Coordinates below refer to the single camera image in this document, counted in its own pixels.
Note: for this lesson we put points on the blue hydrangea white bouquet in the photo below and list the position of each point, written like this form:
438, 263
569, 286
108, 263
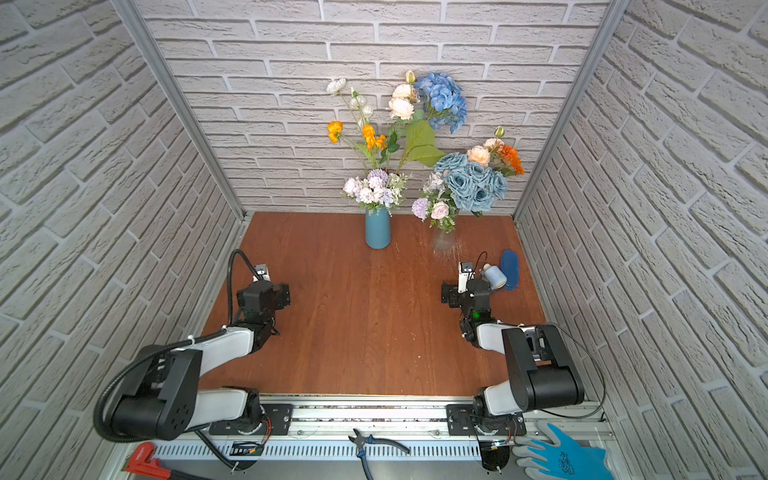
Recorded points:
442, 104

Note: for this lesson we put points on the orange white small bouquet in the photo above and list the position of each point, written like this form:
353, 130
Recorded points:
371, 148

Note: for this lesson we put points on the blue oval object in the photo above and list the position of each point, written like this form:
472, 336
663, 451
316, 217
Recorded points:
510, 267

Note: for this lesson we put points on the white slotted cable duct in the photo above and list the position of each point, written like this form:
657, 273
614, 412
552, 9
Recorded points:
304, 450

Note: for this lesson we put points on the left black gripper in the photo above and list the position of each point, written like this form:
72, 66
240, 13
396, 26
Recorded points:
281, 295

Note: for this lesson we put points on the peach rose stem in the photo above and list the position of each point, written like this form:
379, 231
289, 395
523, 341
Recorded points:
490, 150

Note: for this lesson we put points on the blue grey work glove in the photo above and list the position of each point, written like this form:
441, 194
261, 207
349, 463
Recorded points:
560, 457

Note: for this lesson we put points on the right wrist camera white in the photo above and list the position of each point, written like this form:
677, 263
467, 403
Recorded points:
466, 273

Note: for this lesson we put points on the teal ceramic vase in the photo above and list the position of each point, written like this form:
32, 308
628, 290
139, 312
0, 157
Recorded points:
378, 229

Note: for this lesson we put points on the red clamp tool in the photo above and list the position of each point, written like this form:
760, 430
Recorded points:
142, 462

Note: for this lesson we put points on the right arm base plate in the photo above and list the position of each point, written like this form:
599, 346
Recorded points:
468, 420

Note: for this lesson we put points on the orange gerbera stem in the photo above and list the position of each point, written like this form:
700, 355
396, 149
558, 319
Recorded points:
510, 157

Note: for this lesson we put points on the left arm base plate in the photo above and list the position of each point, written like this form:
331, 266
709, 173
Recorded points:
271, 416

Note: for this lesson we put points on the lilac white small bouquet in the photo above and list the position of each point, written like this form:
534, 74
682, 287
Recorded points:
377, 191

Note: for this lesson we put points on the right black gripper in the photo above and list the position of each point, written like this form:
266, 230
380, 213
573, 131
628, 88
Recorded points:
452, 289

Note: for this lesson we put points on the dusty blue rose bouquet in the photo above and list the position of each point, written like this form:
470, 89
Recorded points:
473, 187

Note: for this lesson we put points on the white poppy stem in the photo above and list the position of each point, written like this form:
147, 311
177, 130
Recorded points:
357, 105

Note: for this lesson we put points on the white lilac mixed bouquet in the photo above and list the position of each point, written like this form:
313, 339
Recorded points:
436, 205

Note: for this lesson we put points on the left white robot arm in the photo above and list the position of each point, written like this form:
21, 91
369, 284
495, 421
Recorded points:
158, 396

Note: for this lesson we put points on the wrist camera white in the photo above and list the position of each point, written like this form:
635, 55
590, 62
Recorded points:
260, 273
466, 273

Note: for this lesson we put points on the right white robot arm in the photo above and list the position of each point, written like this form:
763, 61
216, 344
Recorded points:
540, 369

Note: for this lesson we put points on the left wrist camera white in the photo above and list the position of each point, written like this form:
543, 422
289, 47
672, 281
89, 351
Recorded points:
260, 273

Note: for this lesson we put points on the clear glass vase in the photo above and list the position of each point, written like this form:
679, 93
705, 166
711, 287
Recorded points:
443, 241

